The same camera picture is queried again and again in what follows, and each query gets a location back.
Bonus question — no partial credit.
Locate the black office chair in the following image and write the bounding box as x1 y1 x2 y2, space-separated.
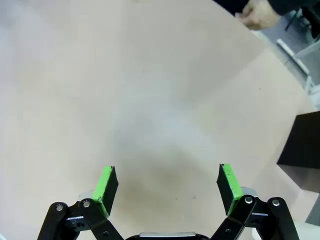
284 4 320 40

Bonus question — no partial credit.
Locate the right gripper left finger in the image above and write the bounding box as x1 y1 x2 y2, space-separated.
37 164 123 240

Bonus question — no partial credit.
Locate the person's left forearm black sleeve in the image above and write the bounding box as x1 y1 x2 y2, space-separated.
212 0 305 16

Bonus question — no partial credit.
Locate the white side table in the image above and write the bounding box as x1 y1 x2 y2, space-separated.
276 38 320 111

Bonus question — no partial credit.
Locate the person's left hand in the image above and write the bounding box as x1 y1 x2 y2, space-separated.
234 0 280 31

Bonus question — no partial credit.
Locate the black square box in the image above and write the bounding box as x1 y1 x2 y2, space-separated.
276 109 320 195

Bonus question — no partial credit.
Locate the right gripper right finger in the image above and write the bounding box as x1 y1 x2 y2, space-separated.
209 163 301 240

